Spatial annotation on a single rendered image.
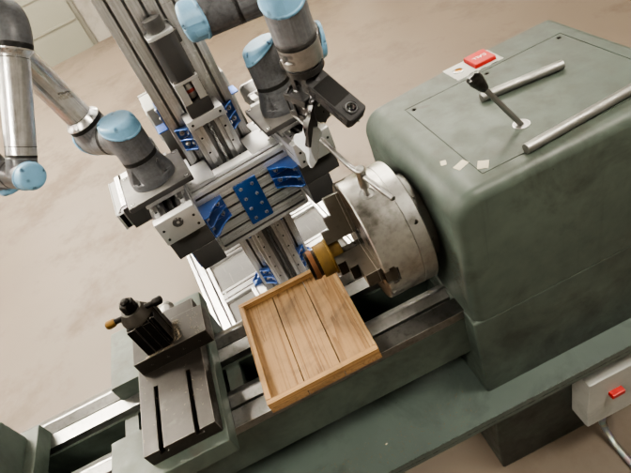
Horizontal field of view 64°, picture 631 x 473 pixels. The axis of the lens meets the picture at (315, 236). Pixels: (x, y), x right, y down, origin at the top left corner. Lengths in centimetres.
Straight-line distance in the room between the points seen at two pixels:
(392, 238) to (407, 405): 64
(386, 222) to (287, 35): 45
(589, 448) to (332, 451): 94
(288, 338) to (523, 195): 70
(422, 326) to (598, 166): 54
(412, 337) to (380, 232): 33
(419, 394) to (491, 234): 65
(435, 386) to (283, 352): 49
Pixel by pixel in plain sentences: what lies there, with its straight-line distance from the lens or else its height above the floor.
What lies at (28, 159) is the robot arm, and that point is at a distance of 150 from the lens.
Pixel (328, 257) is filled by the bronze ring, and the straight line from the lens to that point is 120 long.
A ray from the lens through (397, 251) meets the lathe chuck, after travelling 111.
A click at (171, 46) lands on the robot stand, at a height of 148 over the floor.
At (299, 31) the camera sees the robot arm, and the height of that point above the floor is 164.
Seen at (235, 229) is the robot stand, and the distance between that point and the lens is 184.
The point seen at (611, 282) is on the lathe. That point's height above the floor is 76.
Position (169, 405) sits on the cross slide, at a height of 97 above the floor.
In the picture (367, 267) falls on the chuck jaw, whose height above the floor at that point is 110.
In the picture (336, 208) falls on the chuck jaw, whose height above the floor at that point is 118.
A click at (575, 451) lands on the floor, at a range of 209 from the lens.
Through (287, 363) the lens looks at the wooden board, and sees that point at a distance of 134.
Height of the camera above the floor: 193
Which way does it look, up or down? 40 degrees down
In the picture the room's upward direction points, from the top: 25 degrees counter-clockwise
